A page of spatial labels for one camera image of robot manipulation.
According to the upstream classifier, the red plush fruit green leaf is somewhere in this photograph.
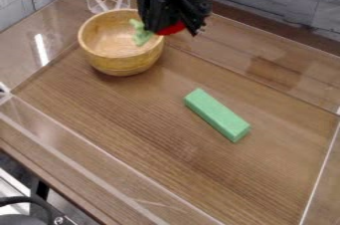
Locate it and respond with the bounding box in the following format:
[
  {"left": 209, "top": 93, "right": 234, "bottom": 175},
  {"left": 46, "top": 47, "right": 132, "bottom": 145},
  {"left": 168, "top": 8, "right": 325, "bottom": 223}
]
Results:
[{"left": 129, "top": 19, "right": 185, "bottom": 47}]

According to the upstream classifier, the wooden bowl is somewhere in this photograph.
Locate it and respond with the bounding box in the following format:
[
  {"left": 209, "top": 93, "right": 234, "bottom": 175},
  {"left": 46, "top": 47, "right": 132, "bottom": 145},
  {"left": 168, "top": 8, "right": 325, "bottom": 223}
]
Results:
[{"left": 77, "top": 9, "right": 165, "bottom": 77}]

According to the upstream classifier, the green rectangular block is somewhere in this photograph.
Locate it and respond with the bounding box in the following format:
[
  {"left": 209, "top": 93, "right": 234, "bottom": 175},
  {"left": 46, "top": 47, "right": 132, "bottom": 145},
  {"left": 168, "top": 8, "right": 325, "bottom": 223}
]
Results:
[{"left": 182, "top": 89, "right": 250, "bottom": 142}]

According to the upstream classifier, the black metal table leg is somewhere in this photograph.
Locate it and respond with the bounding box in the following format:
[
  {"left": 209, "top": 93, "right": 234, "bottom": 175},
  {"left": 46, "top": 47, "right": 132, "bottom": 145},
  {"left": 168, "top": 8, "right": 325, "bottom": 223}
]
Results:
[{"left": 34, "top": 180, "right": 49, "bottom": 200}]

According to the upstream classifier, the clear acrylic corner bracket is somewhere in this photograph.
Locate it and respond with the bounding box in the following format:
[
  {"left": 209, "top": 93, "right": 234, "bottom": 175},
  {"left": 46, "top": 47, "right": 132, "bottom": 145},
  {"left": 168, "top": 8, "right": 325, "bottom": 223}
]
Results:
[{"left": 86, "top": 0, "right": 132, "bottom": 14}]

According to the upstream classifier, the clear acrylic tray wall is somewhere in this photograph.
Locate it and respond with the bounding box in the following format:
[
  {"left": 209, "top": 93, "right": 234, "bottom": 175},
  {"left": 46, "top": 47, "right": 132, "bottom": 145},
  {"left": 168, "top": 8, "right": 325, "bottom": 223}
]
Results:
[{"left": 0, "top": 0, "right": 340, "bottom": 225}]

